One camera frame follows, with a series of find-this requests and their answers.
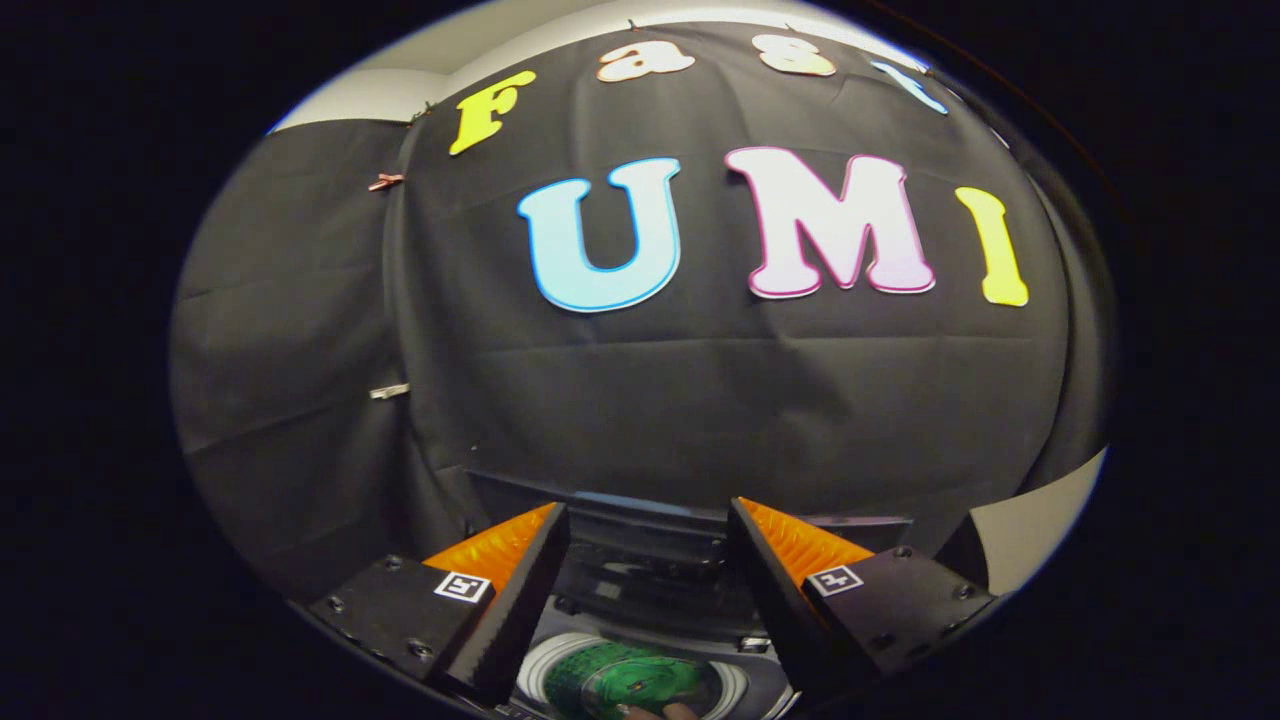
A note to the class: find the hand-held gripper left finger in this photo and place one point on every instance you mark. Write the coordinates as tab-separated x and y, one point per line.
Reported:
535	590

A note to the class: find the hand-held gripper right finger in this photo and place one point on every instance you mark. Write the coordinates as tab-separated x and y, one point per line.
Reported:
770	600

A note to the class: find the dark glass washing machine lid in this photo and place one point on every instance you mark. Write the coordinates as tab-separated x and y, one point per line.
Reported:
650	560

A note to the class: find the green polo shirt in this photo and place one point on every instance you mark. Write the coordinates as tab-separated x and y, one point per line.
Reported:
620	680

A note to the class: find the dark top-load washing machine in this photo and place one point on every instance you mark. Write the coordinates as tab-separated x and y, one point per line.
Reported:
650	640

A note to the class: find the black backdrop cloth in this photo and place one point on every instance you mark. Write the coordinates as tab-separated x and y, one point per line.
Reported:
700	400

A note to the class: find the white cloth clip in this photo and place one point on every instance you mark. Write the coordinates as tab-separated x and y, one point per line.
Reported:
389	391

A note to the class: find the copper cloth clip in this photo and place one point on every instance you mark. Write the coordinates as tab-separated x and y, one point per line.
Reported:
385	181

